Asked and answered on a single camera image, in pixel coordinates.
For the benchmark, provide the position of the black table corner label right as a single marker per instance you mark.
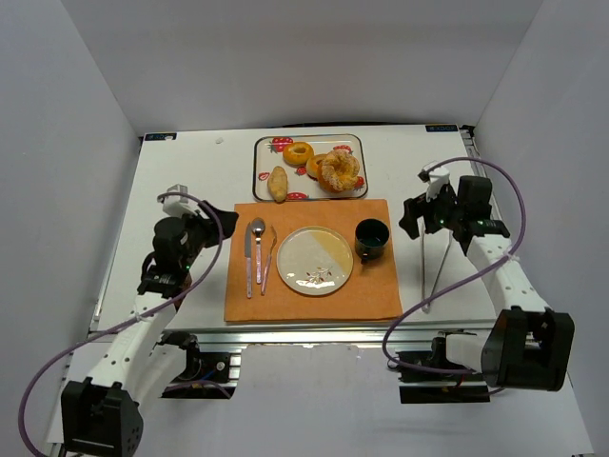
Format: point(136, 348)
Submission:
point(441, 128)

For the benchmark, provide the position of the spoon with pink handle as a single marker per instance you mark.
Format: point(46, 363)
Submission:
point(258, 229)

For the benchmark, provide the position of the pale ring donut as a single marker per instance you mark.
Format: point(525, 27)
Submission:
point(313, 165)

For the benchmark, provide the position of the black table corner label left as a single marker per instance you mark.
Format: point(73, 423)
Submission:
point(160, 136)

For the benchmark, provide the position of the dark green mug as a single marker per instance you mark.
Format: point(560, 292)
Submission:
point(371, 238)

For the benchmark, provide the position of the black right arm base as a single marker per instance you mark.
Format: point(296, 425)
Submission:
point(418, 387)

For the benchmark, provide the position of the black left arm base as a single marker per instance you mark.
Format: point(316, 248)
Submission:
point(207, 374)

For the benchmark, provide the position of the black table corner label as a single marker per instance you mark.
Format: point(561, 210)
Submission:
point(441, 128)
point(160, 136)

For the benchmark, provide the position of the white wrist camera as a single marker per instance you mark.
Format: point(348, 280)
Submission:
point(435, 176)
point(177, 205)

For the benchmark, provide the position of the rose gold fork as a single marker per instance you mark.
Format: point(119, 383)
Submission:
point(268, 261)

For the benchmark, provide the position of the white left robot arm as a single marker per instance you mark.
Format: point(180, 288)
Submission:
point(103, 415)

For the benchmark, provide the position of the metal kitchen tongs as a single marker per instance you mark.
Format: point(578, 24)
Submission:
point(431, 268)

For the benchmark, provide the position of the knife with pink handle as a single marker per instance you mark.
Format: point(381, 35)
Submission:
point(247, 252)

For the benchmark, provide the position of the round cream ceramic plate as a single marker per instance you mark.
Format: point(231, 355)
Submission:
point(315, 261)

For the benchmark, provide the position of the orange cloth placemat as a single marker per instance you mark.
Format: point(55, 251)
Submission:
point(371, 293)

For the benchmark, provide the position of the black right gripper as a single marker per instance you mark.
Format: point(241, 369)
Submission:
point(423, 212)

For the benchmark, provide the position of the orange glazed ring donut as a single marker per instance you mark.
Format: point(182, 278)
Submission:
point(298, 153)

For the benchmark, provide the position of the oblong baked bread roll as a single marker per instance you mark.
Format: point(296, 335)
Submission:
point(277, 184)

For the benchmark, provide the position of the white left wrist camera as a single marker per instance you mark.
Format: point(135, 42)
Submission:
point(177, 205)

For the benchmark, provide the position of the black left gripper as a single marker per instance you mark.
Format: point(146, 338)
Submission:
point(209, 227)

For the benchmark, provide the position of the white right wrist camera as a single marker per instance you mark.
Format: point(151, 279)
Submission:
point(435, 176)

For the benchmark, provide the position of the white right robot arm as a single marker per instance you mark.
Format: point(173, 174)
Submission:
point(529, 345)

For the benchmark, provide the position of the aluminium frame rail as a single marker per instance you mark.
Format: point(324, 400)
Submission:
point(304, 335)

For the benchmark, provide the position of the large sugar-crusted bundt bread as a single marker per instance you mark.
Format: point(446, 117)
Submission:
point(338, 171)

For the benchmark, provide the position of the strawberry pattern rectangular tray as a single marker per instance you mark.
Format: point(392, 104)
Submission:
point(268, 155)

